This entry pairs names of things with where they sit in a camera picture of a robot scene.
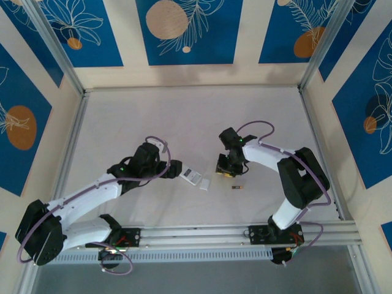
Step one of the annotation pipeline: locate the white remote control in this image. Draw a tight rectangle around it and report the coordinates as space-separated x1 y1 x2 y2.
180 167 203 187

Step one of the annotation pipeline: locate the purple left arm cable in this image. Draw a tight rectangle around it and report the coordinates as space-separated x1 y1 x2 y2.
17 135 172 276

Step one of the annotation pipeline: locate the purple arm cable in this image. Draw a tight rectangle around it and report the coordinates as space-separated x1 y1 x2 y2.
235 120 332 266
17 135 172 276

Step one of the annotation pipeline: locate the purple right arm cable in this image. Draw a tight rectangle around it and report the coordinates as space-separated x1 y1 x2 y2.
235 120 332 266

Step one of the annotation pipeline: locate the aluminium table side rail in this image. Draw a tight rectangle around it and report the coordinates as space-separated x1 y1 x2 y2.
297 87 353 222
53 91 91 203

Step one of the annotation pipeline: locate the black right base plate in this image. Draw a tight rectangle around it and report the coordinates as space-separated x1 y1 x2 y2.
248 224 304 246

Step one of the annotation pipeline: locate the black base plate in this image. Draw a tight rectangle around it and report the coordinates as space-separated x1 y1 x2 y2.
108 227 142 248
248 224 304 246

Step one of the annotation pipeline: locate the aluminium mounting rail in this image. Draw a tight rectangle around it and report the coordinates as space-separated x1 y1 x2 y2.
61 220 364 254

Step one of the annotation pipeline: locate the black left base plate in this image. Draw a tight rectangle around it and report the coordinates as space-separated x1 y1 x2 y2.
108 227 142 248

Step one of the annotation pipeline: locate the aluminium table back rail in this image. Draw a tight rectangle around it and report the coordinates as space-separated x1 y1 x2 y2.
82 85 303 92

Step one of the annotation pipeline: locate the grey slotted cable duct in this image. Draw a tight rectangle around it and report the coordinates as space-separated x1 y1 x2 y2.
53 247 274 266

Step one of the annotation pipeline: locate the aluminium frame leg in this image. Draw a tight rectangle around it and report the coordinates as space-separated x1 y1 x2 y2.
347 244 379 294
12 263 42 294

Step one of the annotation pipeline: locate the aluminium frame post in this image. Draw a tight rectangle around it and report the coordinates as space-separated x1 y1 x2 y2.
23 0 86 96
297 0 378 92

